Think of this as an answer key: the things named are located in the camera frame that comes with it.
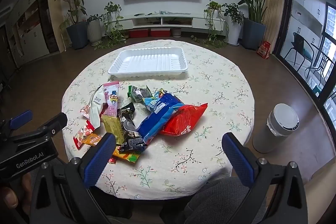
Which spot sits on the white smooth planter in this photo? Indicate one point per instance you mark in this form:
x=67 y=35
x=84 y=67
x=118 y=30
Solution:
x=233 y=31

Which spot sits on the red white strawberry snack packet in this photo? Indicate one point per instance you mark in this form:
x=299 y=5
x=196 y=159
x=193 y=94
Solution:
x=83 y=134

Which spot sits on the black metal balcony table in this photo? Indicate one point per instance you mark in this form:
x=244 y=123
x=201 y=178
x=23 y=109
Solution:
x=321 y=56

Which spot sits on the red paper bag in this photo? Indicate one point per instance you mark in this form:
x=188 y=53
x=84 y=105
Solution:
x=263 y=50

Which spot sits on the pink cartoon snack packet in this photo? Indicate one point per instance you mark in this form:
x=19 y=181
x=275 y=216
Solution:
x=113 y=98

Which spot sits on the orange snack packet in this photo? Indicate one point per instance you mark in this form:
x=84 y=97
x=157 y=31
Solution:
x=92 y=139

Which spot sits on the white television cabinet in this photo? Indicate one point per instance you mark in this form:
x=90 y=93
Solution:
x=199 y=22

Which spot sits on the beige curtain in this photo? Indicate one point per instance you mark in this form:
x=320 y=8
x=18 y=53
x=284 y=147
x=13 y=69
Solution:
x=274 y=8

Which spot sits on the olive green snack packet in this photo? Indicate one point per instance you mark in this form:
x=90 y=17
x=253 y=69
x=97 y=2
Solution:
x=113 y=129

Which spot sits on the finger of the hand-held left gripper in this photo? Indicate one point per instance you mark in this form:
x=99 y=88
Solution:
x=56 y=121
x=21 y=116

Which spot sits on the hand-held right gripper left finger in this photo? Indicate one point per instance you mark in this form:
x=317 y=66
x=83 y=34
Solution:
x=99 y=158

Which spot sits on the green black snack packet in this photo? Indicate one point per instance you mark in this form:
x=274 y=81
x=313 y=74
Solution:
x=139 y=94

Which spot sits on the small red snack packet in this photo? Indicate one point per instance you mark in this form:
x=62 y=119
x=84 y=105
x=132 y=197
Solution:
x=85 y=110

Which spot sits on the black sliding door frame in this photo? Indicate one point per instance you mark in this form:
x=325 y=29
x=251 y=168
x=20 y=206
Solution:
x=284 y=16

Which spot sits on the trailing pothos plant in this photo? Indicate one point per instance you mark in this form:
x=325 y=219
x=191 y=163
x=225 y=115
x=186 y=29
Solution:
x=212 y=6
x=113 y=10

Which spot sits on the black metal chair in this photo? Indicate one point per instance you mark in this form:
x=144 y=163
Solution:
x=298 y=43

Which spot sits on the white storage cabinet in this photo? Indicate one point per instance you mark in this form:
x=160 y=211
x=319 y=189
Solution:
x=26 y=27

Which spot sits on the white plastic tray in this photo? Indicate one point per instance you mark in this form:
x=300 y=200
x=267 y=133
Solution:
x=148 y=61

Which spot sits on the small green plant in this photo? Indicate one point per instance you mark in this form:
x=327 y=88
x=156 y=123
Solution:
x=94 y=18

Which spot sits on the dark blue planter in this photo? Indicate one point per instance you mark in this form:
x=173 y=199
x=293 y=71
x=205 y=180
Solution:
x=77 y=35
x=254 y=33

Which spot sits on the person's grey trousers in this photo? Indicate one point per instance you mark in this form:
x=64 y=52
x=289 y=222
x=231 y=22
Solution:
x=215 y=200

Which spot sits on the white ribbed planter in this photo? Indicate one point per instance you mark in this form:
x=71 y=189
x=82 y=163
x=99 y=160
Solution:
x=94 y=31

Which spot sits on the blue cookie packet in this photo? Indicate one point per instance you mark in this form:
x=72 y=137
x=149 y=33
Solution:
x=160 y=113

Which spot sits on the person's left hand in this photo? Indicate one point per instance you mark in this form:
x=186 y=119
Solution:
x=10 y=196

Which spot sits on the black gold snack packet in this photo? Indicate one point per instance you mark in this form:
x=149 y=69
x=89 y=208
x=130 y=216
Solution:
x=132 y=144

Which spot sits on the bushy green plant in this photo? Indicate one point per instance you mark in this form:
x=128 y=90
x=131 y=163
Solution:
x=232 y=10

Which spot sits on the light blue item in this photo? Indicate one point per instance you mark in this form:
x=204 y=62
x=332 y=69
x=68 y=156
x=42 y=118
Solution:
x=164 y=12

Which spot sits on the grey round trash can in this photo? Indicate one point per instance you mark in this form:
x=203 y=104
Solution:
x=275 y=129

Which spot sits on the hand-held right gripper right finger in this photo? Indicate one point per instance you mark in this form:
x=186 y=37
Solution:
x=239 y=161

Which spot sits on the red storage box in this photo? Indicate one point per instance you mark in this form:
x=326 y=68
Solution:
x=160 y=32
x=139 y=33

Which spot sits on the small round pot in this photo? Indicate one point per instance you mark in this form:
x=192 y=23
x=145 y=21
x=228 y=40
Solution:
x=176 y=32

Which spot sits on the large red snack bag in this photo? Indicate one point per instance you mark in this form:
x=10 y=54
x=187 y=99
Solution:
x=183 y=119

